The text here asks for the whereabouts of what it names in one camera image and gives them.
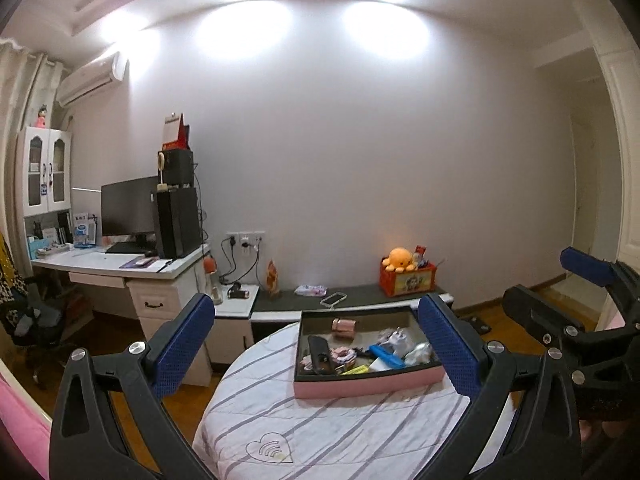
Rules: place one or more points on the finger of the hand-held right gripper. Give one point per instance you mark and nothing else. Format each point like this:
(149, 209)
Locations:
(587, 265)
(530, 305)

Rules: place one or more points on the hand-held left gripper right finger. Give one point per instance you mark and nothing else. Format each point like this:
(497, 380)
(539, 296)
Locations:
(450, 350)

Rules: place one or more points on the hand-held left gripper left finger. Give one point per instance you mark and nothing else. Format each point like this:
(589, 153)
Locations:
(182, 345)

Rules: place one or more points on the white plug-in device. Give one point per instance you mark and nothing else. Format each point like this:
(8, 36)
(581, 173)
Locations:
(401, 342)

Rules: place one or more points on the blue case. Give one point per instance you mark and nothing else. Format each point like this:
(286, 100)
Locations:
(387, 357)

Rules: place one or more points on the pink box with black rim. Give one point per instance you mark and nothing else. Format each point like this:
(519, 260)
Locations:
(360, 386)

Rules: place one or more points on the pink white block toy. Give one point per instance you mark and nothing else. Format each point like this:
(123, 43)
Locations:
(343, 354)

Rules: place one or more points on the rose gold cylinder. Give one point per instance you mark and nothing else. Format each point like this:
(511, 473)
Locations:
(344, 326)

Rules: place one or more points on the small block figure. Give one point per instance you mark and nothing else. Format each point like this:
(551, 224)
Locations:
(307, 364)

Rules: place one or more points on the black electronic device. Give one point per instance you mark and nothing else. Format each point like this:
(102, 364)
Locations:
(320, 355)

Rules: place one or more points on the person's right hand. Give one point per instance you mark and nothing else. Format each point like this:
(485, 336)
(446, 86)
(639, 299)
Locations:
(615, 428)

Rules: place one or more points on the black bathroom scale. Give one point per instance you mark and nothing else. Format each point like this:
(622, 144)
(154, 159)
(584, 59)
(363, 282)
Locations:
(475, 323)

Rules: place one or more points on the white desk with drawers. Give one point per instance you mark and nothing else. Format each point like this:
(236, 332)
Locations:
(160, 305)

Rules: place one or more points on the small white side table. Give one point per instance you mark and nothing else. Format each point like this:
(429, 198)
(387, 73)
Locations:
(235, 310)

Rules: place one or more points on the white crumpled cloth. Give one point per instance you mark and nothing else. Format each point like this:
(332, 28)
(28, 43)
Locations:
(386, 335)

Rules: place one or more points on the white paper sheet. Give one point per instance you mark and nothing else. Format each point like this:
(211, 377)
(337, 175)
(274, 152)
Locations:
(385, 366)

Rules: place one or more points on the bottle with orange cap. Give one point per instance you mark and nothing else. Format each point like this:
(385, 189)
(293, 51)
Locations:
(212, 280)

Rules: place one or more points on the small black gadget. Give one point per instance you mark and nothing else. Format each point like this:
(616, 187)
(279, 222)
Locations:
(237, 291)

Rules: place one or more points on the red printed storage box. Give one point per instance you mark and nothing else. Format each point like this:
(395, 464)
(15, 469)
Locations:
(407, 281)

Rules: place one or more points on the small packets in red box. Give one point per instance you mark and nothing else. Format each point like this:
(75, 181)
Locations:
(421, 256)

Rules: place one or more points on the yellow packet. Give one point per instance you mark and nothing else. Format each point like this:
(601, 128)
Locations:
(352, 370)

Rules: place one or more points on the black low shelf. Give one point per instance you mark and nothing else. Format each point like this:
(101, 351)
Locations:
(360, 300)

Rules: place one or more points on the orange octopus plush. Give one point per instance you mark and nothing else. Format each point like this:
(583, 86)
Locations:
(397, 259)

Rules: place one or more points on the black keyboard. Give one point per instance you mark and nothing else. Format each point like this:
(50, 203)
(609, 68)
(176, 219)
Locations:
(125, 248)

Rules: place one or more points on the orange snack bag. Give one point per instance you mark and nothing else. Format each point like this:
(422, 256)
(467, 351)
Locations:
(273, 277)

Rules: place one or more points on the black computer tower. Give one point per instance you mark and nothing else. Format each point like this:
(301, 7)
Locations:
(180, 222)

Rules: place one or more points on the smartphone with white bumper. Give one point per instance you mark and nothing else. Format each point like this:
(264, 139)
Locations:
(334, 298)

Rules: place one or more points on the white tissue packet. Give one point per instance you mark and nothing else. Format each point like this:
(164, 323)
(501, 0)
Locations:
(310, 290)

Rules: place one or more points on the blue white carton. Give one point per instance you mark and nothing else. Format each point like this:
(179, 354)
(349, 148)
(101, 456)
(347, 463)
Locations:
(85, 235)

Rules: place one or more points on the black computer monitor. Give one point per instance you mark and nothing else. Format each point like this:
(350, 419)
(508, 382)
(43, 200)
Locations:
(130, 207)

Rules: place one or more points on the black office chair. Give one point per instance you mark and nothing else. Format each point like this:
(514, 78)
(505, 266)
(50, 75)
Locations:
(35, 325)

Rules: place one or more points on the white striped bedsheet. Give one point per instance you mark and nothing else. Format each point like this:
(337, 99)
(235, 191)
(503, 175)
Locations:
(325, 435)

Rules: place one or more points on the black speaker box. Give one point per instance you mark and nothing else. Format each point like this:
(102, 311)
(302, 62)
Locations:
(176, 169)

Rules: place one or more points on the pink cloth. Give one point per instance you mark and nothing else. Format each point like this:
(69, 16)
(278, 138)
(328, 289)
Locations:
(20, 425)

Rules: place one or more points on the yellow leopard clothes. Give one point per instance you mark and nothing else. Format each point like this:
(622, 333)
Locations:
(10, 275)

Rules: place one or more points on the red white desk calendar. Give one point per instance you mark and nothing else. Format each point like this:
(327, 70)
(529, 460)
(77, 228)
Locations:
(176, 132)

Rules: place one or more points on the white glass-door cabinet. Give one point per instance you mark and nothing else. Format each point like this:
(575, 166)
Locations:
(44, 170)

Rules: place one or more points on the small pink doll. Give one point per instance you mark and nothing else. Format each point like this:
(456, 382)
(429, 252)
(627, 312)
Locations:
(42, 117)

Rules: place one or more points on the white air conditioner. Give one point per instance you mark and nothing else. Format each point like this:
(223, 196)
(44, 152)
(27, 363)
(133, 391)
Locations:
(90, 80)

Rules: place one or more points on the white wall socket strip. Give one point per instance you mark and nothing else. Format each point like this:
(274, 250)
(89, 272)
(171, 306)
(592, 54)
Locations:
(245, 238)

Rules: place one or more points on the white door frame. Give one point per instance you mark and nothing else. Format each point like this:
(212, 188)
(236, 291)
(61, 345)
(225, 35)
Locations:
(615, 135)

